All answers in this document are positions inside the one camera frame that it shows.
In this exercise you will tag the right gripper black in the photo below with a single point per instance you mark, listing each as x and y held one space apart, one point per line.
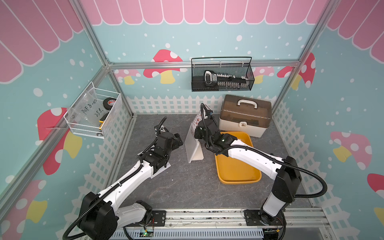
197 132

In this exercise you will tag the labelled plastic bag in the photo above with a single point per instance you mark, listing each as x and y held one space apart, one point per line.
87 110

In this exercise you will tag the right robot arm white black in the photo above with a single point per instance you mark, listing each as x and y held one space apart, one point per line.
284 171

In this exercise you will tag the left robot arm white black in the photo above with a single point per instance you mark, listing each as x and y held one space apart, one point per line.
100 217

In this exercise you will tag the clear wire wall basket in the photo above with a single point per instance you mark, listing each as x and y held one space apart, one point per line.
89 131

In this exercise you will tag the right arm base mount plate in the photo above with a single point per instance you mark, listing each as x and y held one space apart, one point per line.
253 216

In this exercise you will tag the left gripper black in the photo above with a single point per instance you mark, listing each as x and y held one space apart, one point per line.
175 144

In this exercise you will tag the yellow black tool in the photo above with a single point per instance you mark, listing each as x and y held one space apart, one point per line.
102 120

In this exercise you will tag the socket set in basket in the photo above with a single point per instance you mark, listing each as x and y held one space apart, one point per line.
212 79

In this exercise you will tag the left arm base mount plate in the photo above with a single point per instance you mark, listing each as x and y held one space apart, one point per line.
152 219

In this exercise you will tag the yellow plastic tray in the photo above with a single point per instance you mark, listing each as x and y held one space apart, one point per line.
235 172

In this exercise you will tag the black tape roll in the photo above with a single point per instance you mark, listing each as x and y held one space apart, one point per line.
108 103

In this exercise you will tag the beige storage box brown lid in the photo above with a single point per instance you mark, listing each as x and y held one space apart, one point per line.
252 116

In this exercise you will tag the white acrylic menu holder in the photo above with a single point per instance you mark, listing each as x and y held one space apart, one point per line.
193 148

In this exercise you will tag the pink dessert menu card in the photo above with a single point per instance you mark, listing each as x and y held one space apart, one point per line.
160 159

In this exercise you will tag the food menu card with photos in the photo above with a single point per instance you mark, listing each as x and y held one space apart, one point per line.
195 122

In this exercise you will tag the black wire mesh basket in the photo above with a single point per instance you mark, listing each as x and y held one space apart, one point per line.
238 66

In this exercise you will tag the aluminium front rail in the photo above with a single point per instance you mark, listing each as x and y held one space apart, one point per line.
234 218

